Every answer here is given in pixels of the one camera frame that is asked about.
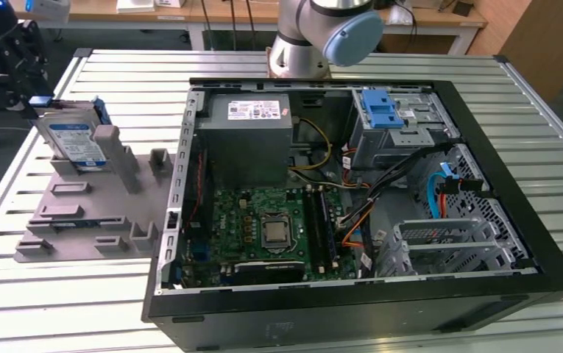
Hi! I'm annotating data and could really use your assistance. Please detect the black cable bundle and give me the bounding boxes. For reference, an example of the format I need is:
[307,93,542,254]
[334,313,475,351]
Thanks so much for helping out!
[355,145,428,277]

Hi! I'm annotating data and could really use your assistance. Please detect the yellow wire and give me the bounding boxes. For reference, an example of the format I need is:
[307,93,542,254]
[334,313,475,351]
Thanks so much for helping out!
[293,117,335,172]

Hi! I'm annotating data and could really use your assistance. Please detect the orange wire bundle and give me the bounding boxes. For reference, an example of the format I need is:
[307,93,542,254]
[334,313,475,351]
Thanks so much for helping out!
[340,216,379,253]

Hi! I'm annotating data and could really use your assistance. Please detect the blue SATA wire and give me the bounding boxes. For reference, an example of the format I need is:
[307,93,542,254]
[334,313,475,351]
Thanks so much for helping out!
[428,160,462,218]

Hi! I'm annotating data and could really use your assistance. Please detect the disk power wire black connector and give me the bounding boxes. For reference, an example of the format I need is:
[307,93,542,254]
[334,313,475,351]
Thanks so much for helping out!
[438,178,493,218]

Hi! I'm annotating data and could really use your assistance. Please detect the green motherboard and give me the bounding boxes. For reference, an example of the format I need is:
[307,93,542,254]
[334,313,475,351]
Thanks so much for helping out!
[183,185,362,287]

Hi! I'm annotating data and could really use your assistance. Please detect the blue drive cage latch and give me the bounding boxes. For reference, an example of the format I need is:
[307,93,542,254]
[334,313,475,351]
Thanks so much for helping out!
[359,88,408,129]

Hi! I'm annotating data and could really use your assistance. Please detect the black graphics card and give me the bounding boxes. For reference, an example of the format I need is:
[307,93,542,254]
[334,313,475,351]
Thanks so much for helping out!
[221,260,308,285]

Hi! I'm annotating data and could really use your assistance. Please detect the metal disk bay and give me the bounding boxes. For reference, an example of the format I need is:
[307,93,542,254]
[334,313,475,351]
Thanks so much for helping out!
[376,217,541,277]

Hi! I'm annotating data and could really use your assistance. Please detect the brown wooden cabinet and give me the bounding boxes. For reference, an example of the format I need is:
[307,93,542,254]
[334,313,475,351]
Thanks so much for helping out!
[470,0,563,106]

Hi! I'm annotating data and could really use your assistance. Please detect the wooden desk white legs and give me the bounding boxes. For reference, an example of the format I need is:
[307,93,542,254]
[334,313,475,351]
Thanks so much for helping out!
[30,0,489,56]

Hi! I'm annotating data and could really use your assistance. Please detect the metal drive cage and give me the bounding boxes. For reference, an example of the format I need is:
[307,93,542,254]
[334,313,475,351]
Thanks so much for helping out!
[350,87,459,171]

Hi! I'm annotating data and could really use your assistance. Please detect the hard disk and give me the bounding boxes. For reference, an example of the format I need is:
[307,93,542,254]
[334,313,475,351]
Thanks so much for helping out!
[33,96,113,170]

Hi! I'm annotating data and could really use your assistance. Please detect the silver CPU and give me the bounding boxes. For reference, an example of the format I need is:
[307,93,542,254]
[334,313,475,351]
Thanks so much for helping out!
[263,220,288,244]

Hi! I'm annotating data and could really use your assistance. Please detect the black RAM slots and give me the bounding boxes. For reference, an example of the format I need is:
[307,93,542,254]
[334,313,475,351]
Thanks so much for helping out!
[304,185,344,272]

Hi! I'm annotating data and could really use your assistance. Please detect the grey parts rack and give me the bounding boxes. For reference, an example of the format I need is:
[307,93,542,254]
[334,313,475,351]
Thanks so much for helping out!
[14,124,180,264]

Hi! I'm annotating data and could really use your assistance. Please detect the CPU socket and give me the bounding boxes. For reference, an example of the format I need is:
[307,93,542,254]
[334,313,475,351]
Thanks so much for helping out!
[257,211,296,255]

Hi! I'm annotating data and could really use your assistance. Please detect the black PC case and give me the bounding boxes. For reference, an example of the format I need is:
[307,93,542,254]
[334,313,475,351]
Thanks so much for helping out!
[141,76,563,350]

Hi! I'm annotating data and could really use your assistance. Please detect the grey power supply unit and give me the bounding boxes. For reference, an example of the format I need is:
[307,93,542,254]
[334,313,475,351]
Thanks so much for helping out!
[197,91,295,188]

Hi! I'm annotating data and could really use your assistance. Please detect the RAM stick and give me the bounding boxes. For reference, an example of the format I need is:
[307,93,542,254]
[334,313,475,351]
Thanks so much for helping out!
[50,219,126,227]

